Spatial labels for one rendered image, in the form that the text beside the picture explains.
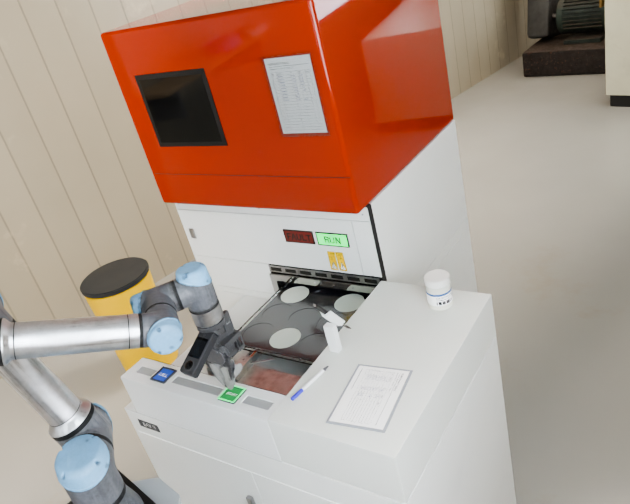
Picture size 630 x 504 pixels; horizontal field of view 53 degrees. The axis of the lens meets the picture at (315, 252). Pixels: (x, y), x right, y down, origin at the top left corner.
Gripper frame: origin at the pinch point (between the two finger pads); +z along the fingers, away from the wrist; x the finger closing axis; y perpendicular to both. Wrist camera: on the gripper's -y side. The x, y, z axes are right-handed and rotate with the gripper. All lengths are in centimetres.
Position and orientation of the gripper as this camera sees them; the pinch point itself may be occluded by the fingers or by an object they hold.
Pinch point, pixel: (227, 387)
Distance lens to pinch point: 168.4
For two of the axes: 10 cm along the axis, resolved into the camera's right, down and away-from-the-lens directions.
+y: 5.2, -5.1, 6.9
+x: -8.2, -0.9, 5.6
